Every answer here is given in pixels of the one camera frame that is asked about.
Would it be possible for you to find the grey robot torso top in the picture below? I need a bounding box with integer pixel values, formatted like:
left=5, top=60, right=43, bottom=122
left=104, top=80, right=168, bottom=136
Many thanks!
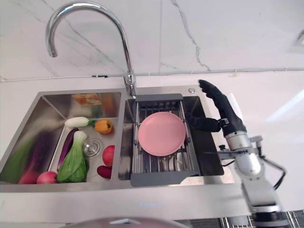
left=64, top=216, right=188, bottom=228

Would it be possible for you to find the stainless steel double sink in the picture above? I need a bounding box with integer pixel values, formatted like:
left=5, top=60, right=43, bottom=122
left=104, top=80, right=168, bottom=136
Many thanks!
left=0, top=85, right=238, bottom=193

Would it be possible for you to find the green bok choy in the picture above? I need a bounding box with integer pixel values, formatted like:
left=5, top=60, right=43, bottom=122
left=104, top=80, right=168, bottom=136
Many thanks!
left=56, top=130, right=89, bottom=183

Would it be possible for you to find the chrome sink drain strainer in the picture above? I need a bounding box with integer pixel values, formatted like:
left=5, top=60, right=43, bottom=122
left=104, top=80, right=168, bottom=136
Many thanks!
left=82, top=138, right=103, bottom=158

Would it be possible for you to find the purple eggplant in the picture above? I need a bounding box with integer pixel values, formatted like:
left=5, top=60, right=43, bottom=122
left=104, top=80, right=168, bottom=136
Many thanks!
left=57, top=128, right=79, bottom=171

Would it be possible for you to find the grey cable along wall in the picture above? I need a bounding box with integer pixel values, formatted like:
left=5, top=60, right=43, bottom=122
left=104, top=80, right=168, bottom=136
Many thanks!
left=0, top=66, right=304, bottom=83

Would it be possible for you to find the pink red apple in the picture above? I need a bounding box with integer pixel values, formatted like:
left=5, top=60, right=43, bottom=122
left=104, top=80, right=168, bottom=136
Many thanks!
left=36, top=171, right=58, bottom=185

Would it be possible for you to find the grey sink drain rack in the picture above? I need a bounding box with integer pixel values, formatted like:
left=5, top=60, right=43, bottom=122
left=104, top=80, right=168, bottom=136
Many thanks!
left=129, top=93, right=200, bottom=187

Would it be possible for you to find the chrome gooseneck faucet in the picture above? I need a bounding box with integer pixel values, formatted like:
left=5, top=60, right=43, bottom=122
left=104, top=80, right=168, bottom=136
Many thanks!
left=45, top=0, right=138, bottom=97

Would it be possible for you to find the pink round plate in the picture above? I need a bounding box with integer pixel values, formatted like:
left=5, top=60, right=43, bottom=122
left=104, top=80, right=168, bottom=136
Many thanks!
left=138, top=112, right=187, bottom=157

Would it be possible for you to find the orange bell pepper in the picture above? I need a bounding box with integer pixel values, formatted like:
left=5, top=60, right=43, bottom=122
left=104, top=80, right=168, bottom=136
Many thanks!
left=95, top=119, right=114, bottom=135

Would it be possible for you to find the white radish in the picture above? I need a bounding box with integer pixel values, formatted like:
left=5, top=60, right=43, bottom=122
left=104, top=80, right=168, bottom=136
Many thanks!
left=65, top=116, right=90, bottom=128

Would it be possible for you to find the dark red sweet potato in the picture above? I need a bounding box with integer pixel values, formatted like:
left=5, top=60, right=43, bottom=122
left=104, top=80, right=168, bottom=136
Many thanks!
left=97, top=165, right=113, bottom=180

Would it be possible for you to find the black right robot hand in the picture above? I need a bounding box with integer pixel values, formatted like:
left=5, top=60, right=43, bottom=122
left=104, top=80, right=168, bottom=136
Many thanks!
left=189, top=79, right=247, bottom=139

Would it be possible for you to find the wire dishwasher basket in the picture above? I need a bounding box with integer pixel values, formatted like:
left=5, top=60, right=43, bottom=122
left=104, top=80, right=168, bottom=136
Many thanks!
left=219, top=210, right=304, bottom=228

